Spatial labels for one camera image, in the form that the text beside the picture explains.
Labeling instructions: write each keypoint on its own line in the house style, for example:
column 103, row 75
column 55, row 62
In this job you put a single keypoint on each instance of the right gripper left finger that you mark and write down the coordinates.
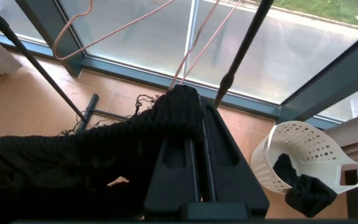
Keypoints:
column 169, row 180

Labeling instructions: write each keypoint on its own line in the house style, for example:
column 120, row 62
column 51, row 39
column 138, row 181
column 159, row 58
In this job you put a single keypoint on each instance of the white laundry basket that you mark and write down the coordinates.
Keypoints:
column 315, row 155

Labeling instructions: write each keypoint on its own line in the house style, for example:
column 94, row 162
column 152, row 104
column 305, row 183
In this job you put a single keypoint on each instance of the black shorts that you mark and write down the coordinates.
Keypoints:
column 73, row 155

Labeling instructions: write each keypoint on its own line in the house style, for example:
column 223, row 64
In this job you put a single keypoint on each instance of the black clothes rack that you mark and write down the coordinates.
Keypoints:
column 244, row 49

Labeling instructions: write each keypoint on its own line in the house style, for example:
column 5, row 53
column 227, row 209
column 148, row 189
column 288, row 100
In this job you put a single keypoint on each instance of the black garment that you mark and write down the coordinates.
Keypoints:
column 309, row 193

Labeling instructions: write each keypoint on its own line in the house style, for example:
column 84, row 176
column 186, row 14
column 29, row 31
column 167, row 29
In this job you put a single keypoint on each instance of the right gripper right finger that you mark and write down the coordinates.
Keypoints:
column 238, row 183

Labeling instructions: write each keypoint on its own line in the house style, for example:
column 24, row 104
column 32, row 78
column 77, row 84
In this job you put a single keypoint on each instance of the window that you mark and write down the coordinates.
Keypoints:
column 337, row 84

